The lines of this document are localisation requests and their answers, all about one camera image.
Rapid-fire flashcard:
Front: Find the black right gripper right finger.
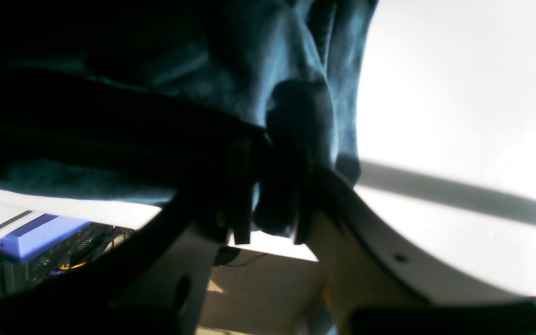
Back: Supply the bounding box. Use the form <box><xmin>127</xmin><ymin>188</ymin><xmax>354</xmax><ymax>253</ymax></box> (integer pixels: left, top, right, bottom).
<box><xmin>294</xmin><ymin>148</ymin><xmax>536</xmax><ymax>335</ymax></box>

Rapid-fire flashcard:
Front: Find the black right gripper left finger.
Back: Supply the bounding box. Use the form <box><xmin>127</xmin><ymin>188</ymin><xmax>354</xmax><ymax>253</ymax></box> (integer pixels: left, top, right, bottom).
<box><xmin>0</xmin><ymin>138</ymin><xmax>254</xmax><ymax>335</ymax></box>

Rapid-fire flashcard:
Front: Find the dark blue T-shirt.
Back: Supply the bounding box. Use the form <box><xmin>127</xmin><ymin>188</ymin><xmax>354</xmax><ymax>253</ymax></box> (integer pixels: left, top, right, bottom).
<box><xmin>0</xmin><ymin>0</ymin><xmax>378</xmax><ymax>236</ymax></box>

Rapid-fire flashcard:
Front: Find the blue electronics box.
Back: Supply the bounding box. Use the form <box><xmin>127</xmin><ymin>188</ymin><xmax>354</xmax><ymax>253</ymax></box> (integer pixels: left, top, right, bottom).
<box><xmin>0</xmin><ymin>214</ymin><xmax>91</xmax><ymax>264</ymax></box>

